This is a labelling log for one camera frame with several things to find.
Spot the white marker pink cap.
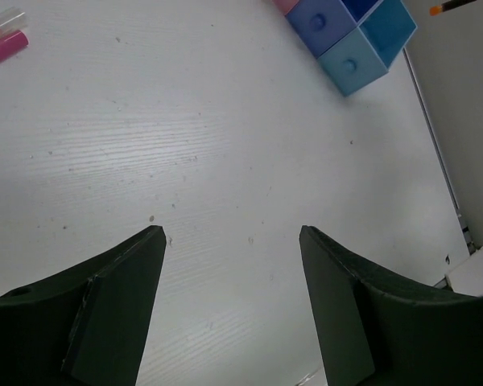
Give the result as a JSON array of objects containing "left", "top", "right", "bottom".
[{"left": 0, "top": 30, "right": 29, "bottom": 63}]

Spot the orange gel pen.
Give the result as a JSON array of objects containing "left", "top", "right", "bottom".
[{"left": 429, "top": 0, "right": 476, "bottom": 16}]

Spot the aluminium rail right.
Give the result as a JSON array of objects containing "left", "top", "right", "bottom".
[{"left": 402, "top": 48, "right": 477, "bottom": 254}]

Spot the pink storage bin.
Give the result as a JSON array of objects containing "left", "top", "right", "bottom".
[{"left": 272, "top": 0, "right": 299, "bottom": 15}]

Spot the red gel pen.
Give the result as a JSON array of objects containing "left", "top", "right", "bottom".
[{"left": 0, "top": 7, "right": 27, "bottom": 38}]

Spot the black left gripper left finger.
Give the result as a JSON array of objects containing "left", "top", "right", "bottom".
[{"left": 0, "top": 225, "right": 166, "bottom": 385}]

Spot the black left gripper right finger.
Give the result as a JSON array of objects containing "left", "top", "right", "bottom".
[{"left": 299, "top": 226, "right": 483, "bottom": 385}]

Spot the white foam board front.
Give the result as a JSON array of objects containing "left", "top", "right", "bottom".
[{"left": 435, "top": 247, "right": 483, "bottom": 297}]

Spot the dark blue storage bin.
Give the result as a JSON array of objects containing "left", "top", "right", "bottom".
[{"left": 285, "top": 0, "right": 382, "bottom": 58}]

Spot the light blue storage bin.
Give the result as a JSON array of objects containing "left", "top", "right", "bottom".
[{"left": 318, "top": 0, "right": 417, "bottom": 97}]

